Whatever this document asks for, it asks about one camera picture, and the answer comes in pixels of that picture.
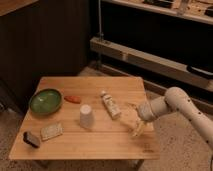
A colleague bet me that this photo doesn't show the white paint tube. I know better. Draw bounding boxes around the white paint tube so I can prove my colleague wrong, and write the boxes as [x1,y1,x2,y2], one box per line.
[101,91,121,119]

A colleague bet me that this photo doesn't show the orange carrot toy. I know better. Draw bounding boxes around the orange carrot toy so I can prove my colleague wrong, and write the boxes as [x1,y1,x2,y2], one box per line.
[64,96,81,104]

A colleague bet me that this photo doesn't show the wooden table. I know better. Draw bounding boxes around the wooden table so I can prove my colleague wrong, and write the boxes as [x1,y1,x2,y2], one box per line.
[9,77,159,160]

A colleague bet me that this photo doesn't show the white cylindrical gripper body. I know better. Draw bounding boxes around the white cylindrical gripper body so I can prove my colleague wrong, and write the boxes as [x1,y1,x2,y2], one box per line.
[137,97,169,122]

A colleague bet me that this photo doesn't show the dark eraser block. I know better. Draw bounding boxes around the dark eraser block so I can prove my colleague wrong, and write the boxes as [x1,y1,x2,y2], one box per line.
[23,131,40,148]

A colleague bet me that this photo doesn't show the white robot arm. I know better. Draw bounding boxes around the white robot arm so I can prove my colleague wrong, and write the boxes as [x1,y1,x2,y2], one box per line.
[132,87,213,151]

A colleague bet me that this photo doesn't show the beige sponge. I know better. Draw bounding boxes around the beige sponge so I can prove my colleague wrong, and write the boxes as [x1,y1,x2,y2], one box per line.
[40,123,63,141]

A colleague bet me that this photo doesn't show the black handle object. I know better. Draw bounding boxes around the black handle object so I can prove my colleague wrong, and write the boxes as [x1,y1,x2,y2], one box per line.
[186,65,213,79]

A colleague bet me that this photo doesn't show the white ceramic cup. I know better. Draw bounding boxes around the white ceramic cup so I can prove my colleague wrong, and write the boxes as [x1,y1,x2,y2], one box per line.
[80,104,94,129]

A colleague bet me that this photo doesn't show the green bowl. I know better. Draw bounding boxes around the green bowl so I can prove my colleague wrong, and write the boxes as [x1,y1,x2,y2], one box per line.
[29,89,62,116]

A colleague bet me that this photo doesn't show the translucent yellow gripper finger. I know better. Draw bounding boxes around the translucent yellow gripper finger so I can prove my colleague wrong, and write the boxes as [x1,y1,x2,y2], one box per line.
[132,121,146,137]
[125,102,137,111]

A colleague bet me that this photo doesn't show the wooden shelf beam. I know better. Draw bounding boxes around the wooden shelf beam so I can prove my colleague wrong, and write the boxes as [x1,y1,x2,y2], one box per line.
[90,37,213,92]

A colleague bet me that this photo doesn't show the metal pole stand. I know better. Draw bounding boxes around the metal pole stand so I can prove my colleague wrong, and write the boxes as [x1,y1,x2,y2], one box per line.
[98,0,104,41]

